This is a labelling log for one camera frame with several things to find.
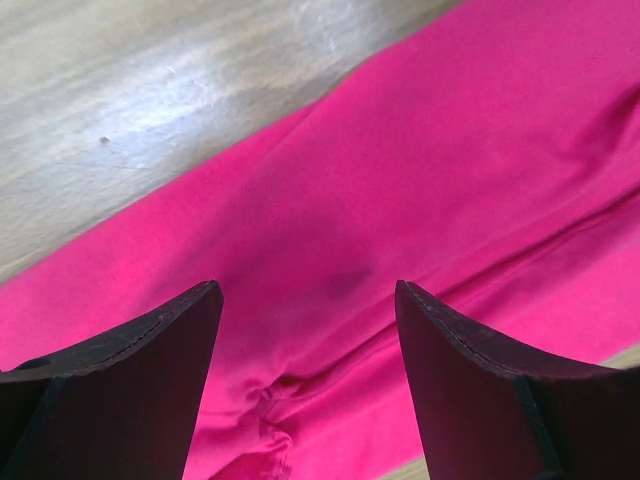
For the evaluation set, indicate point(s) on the magenta red t-shirt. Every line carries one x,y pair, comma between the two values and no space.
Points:
492,158

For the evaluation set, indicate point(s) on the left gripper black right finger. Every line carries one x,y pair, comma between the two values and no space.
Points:
491,407

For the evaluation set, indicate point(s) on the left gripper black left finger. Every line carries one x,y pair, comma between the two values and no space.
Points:
120,405

